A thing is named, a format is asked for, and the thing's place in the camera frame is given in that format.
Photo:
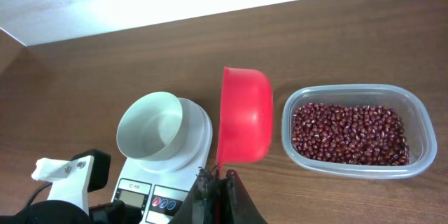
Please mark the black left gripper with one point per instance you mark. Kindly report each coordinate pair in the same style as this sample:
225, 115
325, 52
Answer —
116, 212

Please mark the white digital kitchen scale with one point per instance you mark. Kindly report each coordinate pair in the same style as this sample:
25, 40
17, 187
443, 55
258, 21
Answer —
160, 188

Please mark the clear plastic container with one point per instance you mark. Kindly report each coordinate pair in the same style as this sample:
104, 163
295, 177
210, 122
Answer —
417, 123

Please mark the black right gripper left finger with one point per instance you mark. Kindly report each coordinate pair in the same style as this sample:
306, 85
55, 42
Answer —
199, 207

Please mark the orange measuring scoop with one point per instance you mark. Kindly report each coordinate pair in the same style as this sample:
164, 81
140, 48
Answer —
246, 122

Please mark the red adzuki beans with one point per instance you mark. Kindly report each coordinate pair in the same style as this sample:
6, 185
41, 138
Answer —
354, 135

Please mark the white round bowl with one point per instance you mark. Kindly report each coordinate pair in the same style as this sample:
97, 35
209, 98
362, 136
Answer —
148, 128

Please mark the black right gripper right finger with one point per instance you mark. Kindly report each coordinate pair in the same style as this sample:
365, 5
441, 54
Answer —
237, 205

